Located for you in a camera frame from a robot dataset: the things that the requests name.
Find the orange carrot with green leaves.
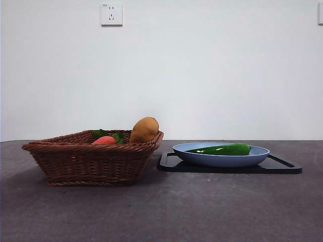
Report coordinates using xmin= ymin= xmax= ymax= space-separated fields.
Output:
xmin=91 ymin=129 xmax=126 ymax=145

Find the brown potato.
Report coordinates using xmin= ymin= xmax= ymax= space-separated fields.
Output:
xmin=129 ymin=116 xmax=160 ymax=145

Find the brown wicker basket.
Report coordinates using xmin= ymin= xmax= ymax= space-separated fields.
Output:
xmin=22 ymin=130 xmax=164 ymax=187

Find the white wall socket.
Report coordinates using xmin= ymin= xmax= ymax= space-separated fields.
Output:
xmin=100 ymin=3 xmax=123 ymax=27

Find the black rectangular tray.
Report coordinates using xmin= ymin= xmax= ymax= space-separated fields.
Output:
xmin=156 ymin=152 xmax=303 ymax=174

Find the green pepper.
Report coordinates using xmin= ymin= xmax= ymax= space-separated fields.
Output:
xmin=185 ymin=143 xmax=251 ymax=156

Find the blue round plate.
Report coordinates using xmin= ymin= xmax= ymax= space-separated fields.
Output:
xmin=172 ymin=142 xmax=271 ymax=168

